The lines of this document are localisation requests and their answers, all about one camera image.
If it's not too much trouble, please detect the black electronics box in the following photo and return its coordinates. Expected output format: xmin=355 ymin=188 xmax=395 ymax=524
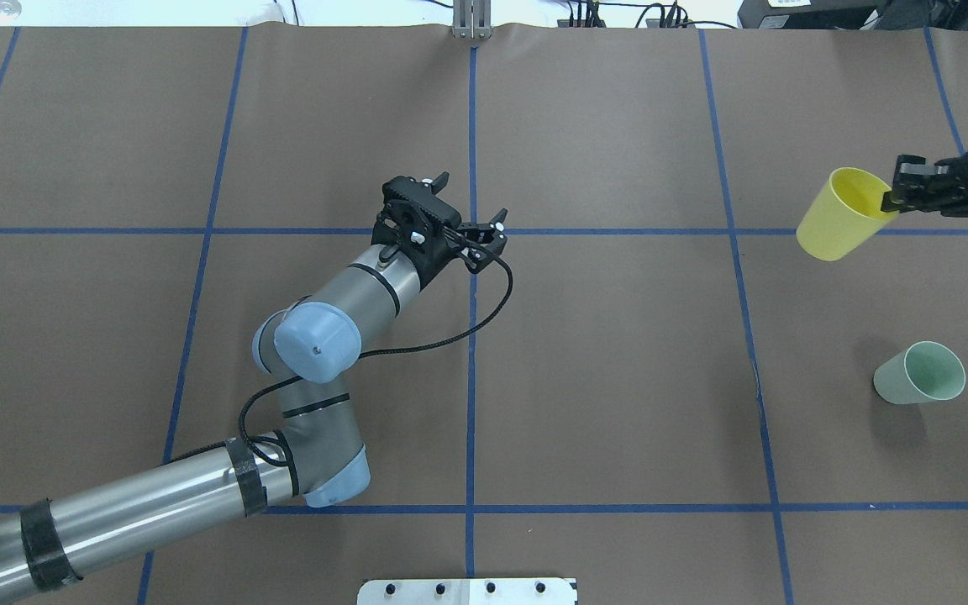
xmin=737 ymin=1 xmax=939 ymax=30

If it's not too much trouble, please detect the aluminium frame post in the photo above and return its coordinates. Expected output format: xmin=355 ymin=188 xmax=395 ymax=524
xmin=450 ymin=0 xmax=494 ymax=39

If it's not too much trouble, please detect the left black camera cable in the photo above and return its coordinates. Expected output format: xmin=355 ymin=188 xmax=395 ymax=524
xmin=238 ymin=249 xmax=515 ymax=468

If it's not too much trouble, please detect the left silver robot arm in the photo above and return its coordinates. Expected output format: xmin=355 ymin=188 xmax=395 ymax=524
xmin=0 ymin=229 xmax=497 ymax=604

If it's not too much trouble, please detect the white camera mast pedestal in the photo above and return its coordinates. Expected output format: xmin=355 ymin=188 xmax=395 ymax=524
xmin=356 ymin=577 xmax=579 ymax=604

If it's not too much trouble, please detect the yellow plastic cup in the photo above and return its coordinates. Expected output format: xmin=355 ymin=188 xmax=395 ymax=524
xmin=796 ymin=167 xmax=900 ymax=261

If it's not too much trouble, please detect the pale green plastic cup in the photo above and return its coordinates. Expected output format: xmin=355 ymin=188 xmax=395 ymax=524
xmin=872 ymin=341 xmax=967 ymax=405

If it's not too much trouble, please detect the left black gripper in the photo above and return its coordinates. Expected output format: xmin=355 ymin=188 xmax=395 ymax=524
xmin=371 ymin=221 xmax=455 ymax=291

